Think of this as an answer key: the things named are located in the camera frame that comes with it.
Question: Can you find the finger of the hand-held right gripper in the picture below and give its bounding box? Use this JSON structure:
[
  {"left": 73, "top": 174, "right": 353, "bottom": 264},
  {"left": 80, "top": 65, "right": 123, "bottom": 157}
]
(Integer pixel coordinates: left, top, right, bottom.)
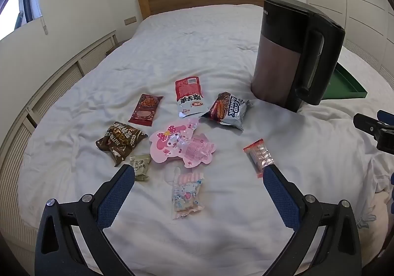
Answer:
[
  {"left": 353, "top": 113, "right": 394, "bottom": 153},
  {"left": 377, "top": 110, "right": 394, "bottom": 126}
]

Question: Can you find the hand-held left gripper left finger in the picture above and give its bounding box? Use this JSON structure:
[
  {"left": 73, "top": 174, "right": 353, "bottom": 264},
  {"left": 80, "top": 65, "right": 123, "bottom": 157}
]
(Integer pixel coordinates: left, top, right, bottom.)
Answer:
[{"left": 34, "top": 164, "right": 136, "bottom": 276}]

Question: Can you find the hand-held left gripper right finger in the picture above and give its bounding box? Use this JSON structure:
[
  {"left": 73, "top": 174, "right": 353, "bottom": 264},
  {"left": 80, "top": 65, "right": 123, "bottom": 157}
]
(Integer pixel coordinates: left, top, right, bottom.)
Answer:
[{"left": 262, "top": 164, "right": 362, "bottom": 276}]

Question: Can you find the small green pastry packet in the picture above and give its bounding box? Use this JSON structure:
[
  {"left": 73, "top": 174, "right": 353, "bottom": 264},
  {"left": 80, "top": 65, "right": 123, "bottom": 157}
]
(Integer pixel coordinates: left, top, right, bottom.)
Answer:
[{"left": 129, "top": 154, "right": 152, "bottom": 182}]

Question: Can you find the clear orange-edged candy packet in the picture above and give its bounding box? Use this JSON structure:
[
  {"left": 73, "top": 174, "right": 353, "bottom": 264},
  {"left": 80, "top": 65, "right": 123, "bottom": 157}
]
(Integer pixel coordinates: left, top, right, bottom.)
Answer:
[{"left": 243, "top": 139, "right": 275, "bottom": 179}]

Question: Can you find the green tray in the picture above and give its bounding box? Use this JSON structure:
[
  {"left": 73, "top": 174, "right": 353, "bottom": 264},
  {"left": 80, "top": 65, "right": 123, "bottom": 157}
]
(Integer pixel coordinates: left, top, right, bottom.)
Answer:
[{"left": 322, "top": 61, "right": 368, "bottom": 101}]

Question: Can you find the brown oat snack packet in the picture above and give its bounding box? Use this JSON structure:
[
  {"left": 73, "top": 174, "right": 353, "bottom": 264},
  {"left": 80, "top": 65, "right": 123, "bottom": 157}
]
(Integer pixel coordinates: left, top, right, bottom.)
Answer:
[{"left": 95, "top": 121, "right": 148, "bottom": 167}]

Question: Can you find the pastel pink striped snack packet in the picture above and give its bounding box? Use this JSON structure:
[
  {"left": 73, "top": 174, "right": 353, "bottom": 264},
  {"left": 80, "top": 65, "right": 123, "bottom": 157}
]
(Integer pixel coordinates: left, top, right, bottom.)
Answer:
[{"left": 172, "top": 172, "right": 205, "bottom": 220}]

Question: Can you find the pink character-shaped snack packet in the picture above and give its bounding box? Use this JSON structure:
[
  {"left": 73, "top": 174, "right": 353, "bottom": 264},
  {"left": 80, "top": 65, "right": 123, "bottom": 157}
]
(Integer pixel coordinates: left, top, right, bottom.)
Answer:
[
  {"left": 149, "top": 119, "right": 199, "bottom": 169},
  {"left": 184, "top": 133, "right": 216, "bottom": 169}
]

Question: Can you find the dark red jerky packet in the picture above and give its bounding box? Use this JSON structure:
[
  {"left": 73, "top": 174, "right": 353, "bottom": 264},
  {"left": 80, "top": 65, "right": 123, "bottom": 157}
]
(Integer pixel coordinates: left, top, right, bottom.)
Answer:
[{"left": 128, "top": 94, "right": 164, "bottom": 127}]

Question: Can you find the silver blue chip bag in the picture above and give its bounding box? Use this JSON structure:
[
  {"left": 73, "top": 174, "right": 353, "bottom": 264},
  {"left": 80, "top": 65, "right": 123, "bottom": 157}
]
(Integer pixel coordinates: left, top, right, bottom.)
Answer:
[{"left": 200, "top": 92, "right": 253, "bottom": 131}]

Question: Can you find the red and white snack packet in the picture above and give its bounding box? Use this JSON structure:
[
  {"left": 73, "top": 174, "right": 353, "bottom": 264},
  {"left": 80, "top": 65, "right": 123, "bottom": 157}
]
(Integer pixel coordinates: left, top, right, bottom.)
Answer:
[{"left": 175, "top": 77, "right": 205, "bottom": 118}]

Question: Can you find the white printed cloth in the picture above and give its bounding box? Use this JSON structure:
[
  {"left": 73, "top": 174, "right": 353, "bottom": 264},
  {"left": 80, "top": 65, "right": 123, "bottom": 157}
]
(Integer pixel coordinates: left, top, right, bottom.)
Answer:
[{"left": 357, "top": 156, "right": 394, "bottom": 233}]

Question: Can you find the black and brown electric kettle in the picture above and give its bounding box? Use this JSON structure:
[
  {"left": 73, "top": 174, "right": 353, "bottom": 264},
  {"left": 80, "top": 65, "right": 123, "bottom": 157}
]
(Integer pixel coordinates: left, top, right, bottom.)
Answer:
[{"left": 250, "top": 0, "right": 346, "bottom": 113}]

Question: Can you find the white wardrobe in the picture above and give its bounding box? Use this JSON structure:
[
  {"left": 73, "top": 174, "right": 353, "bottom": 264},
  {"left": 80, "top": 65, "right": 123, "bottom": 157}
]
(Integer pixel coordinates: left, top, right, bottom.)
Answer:
[{"left": 303, "top": 0, "right": 394, "bottom": 86}]

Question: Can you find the window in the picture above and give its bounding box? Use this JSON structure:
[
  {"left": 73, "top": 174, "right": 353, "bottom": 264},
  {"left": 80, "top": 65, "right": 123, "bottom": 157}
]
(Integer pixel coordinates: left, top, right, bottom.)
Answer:
[{"left": 0, "top": 0, "right": 42, "bottom": 39}]

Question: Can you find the beige louvered wall cabinet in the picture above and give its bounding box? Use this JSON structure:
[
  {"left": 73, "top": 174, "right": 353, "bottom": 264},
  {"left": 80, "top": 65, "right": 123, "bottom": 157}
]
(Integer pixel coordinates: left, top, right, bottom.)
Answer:
[{"left": 0, "top": 30, "right": 119, "bottom": 233}]

